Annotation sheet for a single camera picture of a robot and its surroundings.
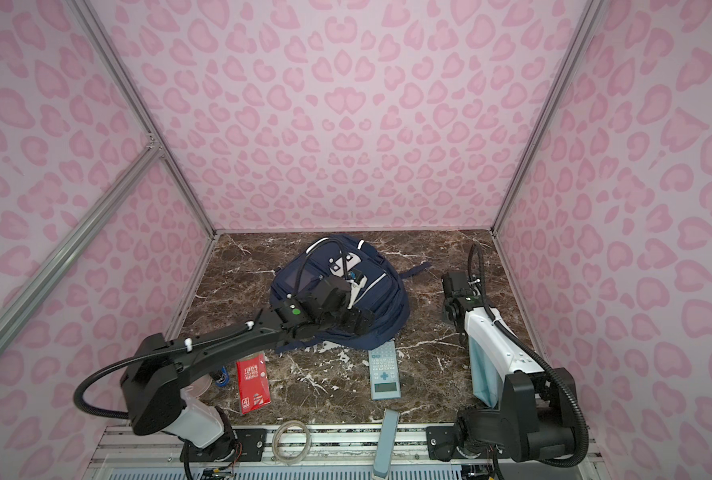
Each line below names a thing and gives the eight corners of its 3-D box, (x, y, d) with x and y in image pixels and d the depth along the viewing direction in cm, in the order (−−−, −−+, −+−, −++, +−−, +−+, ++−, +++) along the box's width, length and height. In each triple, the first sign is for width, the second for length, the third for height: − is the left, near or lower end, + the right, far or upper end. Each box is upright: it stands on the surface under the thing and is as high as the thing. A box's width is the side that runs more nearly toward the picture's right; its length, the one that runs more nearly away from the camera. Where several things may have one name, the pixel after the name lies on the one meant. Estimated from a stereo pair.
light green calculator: (368, 399, 82) (368, 397, 80) (368, 345, 92) (368, 342, 90) (400, 399, 82) (401, 397, 80) (397, 345, 92) (397, 342, 90)
